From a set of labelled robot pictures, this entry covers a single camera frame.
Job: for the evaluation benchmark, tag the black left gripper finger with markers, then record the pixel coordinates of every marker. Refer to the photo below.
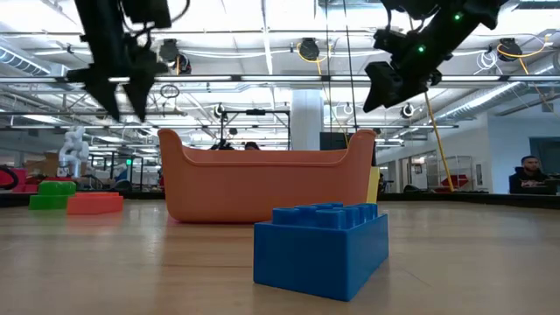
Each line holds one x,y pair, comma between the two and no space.
139,87
102,94

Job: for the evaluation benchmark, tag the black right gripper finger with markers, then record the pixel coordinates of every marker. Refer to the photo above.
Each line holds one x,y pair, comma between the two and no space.
411,91
385,85

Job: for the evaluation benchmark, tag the orange toy brick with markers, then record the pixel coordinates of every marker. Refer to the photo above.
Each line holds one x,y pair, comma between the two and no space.
94,204

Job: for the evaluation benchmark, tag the green toy brick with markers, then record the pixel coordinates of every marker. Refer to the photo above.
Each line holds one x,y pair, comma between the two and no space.
52,194

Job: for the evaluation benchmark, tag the blue toy brick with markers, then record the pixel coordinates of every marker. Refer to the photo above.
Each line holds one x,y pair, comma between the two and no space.
319,258

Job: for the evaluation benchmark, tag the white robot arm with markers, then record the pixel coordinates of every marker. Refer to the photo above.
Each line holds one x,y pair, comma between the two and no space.
73,151

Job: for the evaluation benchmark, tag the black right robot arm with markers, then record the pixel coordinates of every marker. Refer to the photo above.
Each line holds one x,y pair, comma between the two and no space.
477,11

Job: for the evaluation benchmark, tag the black monitor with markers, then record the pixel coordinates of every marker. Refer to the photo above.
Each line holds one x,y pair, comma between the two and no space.
334,141

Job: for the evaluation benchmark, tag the white column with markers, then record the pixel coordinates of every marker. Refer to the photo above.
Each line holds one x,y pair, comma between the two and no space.
306,118

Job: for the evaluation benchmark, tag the brown cardboard box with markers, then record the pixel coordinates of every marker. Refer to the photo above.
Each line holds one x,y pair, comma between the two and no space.
48,164

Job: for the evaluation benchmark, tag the red and white sign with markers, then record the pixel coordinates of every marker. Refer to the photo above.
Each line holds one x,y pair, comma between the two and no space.
455,180

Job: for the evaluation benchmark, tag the yellow plastic bin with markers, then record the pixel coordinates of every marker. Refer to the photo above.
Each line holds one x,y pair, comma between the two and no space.
373,186

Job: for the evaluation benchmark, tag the person behind bin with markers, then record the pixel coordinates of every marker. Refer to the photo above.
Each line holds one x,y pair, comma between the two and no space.
252,146

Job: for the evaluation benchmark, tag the seated person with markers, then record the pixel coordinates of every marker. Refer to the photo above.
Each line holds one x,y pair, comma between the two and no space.
527,177

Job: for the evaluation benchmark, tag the dark teal door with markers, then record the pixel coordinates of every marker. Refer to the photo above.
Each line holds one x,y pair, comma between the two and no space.
547,153

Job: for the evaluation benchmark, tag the orange plastic bin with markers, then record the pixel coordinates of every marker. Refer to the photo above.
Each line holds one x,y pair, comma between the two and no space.
262,188

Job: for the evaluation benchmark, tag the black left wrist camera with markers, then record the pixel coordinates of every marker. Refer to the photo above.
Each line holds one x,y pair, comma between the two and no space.
146,12

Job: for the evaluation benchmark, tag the silver ventilation duct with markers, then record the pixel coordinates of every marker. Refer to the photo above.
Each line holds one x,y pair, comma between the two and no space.
22,61
481,100

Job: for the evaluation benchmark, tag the black camera stand frame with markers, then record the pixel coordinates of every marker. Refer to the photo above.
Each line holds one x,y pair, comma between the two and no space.
256,112

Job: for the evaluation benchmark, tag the black aluminium table frame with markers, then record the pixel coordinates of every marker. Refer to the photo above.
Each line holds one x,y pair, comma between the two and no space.
481,199

